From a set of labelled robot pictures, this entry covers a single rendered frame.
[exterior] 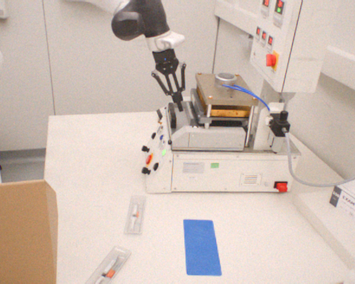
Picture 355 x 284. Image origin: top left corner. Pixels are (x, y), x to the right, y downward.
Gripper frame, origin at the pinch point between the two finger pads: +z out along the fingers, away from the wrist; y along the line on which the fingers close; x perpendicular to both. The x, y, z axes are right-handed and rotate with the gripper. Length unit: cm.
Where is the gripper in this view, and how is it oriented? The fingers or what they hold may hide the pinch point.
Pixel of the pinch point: (178, 101)
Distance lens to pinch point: 135.4
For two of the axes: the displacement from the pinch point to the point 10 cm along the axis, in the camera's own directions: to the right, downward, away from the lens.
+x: 0.9, 4.7, -8.8
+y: -9.6, 2.8, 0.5
